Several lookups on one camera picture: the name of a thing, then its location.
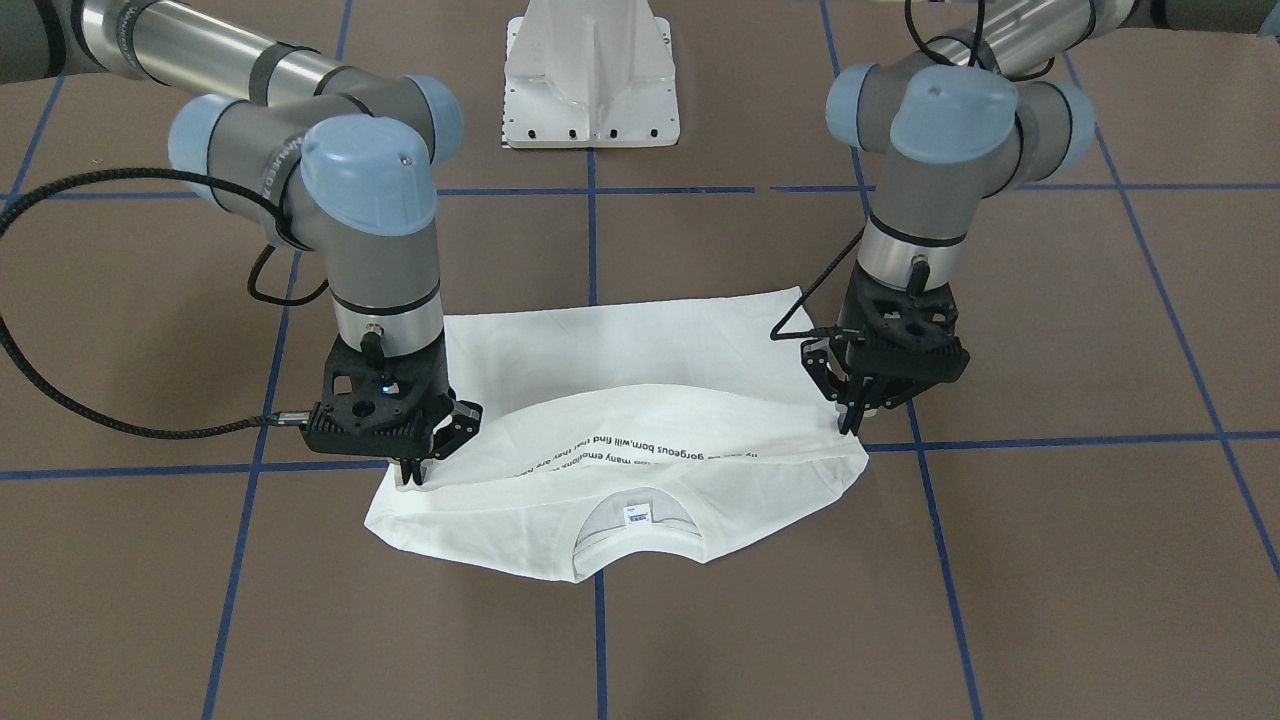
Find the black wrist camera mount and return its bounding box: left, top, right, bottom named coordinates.
left=838, top=282, right=972, bottom=389
left=301, top=375, right=456, bottom=459

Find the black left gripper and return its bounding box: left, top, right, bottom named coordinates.
left=800, top=272, right=970, bottom=436

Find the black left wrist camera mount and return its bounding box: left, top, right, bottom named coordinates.
left=838, top=282, right=972, bottom=389

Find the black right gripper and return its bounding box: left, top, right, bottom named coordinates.
left=323, top=336, right=483, bottom=489

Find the white printed long-sleeve shirt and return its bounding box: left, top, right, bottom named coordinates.
left=365, top=290, right=868, bottom=583

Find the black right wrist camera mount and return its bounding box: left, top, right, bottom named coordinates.
left=301, top=375, right=456, bottom=459

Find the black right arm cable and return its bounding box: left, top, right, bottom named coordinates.
left=0, top=165, right=332, bottom=441

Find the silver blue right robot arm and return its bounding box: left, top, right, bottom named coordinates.
left=1, top=1, right=483, bottom=489

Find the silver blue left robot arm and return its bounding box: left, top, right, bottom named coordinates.
left=800, top=1, right=1277, bottom=436

